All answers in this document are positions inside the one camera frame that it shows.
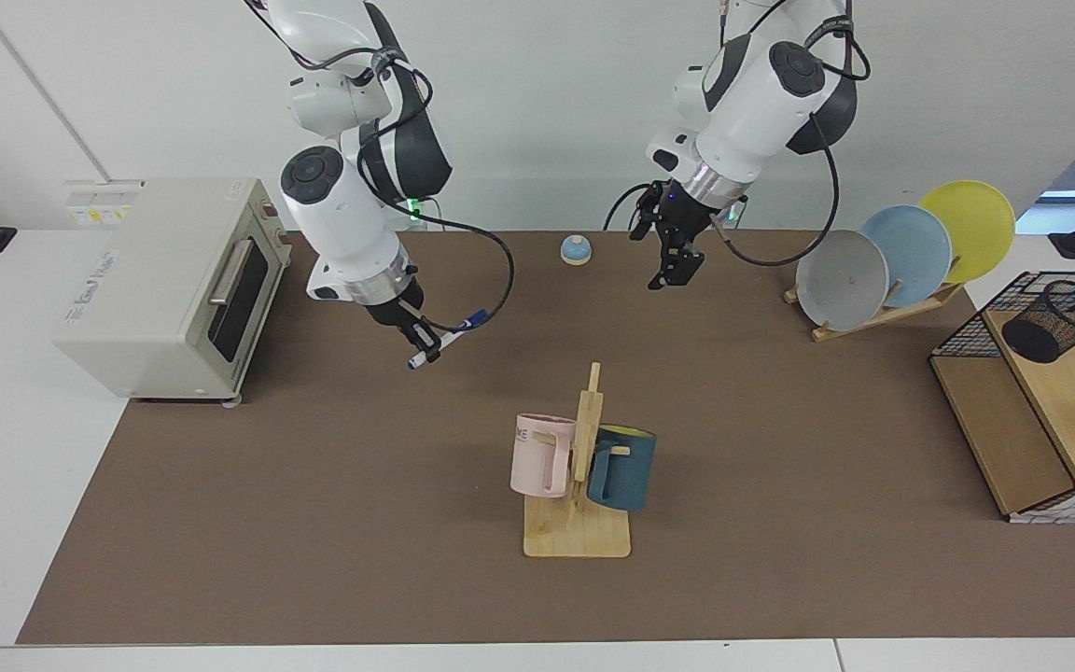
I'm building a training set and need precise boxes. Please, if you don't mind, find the brown table cloth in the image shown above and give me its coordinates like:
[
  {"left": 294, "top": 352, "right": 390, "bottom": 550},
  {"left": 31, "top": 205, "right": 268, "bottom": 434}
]
[{"left": 17, "top": 230, "right": 1075, "bottom": 645}]

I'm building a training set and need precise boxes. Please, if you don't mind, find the wire basket with wooden floor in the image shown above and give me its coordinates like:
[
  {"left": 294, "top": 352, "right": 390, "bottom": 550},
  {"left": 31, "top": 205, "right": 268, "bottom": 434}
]
[{"left": 929, "top": 271, "right": 1075, "bottom": 525}]

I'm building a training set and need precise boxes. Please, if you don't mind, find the blue and white marker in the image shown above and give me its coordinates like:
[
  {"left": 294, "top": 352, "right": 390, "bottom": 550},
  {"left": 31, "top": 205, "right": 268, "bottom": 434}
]
[{"left": 408, "top": 310, "right": 487, "bottom": 371}]

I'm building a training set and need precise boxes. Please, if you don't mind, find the pale toaster oven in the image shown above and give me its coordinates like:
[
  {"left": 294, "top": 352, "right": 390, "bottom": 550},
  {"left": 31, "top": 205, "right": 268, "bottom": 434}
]
[{"left": 52, "top": 179, "right": 294, "bottom": 404}]

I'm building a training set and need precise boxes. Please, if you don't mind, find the wooden plate rack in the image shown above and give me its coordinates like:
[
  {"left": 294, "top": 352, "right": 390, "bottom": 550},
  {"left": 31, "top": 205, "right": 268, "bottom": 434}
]
[{"left": 783, "top": 283, "right": 966, "bottom": 343}]

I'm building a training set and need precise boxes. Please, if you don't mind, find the light blue plate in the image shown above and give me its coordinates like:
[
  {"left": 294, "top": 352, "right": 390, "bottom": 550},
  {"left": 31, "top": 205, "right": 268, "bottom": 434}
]
[{"left": 859, "top": 205, "right": 953, "bottom": 309}]

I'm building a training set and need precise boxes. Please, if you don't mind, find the yellow plate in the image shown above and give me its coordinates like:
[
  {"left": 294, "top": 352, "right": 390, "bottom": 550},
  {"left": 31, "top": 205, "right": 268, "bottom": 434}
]
[{"left": 918, "top": 180, "right": 1016, "bottom": 285}]

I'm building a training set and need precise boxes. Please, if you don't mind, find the black mesh pen holder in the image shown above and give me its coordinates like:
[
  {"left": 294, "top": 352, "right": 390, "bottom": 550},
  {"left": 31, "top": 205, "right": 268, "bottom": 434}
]
[{"left": 1002, "top": 280, "right": 1075, "bottom": 364}]

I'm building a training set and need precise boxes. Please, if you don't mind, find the pink cup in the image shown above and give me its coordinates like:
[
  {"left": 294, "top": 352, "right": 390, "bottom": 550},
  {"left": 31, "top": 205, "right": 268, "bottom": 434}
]
[{"left": 510, "top": 413, "right": 578, "bottom": 499}]

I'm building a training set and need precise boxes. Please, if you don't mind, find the white wall socket strip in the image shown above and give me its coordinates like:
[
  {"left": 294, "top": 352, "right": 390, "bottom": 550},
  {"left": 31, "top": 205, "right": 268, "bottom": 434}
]
[{"left": 64, "top": 180, "right": 145, "bottom": 227}]

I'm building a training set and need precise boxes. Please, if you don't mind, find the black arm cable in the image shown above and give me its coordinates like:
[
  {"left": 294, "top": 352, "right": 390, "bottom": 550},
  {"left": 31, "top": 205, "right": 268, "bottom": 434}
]
[
  {"left": 710, "top": 0, "right": 873, "bottom": 269},
  {"left": 351, "top": 51, "right": 517, "bottom": 334}
]

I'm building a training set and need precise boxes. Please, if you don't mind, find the grey plate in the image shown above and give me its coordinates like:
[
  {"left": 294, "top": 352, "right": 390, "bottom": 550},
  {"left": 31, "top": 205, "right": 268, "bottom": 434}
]
[{"left": 795, "top": 230, "right": 890, "bottom": 332}]

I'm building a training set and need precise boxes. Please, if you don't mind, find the wooden cup stand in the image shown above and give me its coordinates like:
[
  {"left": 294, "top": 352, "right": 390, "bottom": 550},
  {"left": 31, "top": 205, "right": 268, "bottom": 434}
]
[{"left": 524, "top": 362, "right": 633, "bottom": 559}]

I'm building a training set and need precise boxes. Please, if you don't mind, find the dark teal cup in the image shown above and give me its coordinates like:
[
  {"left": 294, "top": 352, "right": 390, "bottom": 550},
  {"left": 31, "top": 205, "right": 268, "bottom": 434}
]
[{"left": 586, "top": 425, "right": 658, "bottom": 512}]

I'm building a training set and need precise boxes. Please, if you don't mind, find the black base cable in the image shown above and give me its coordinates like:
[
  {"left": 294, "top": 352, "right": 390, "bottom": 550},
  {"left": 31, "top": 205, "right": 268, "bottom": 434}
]
[{"left": 603, "top": 182, "right": 652, "bottom": 231}]

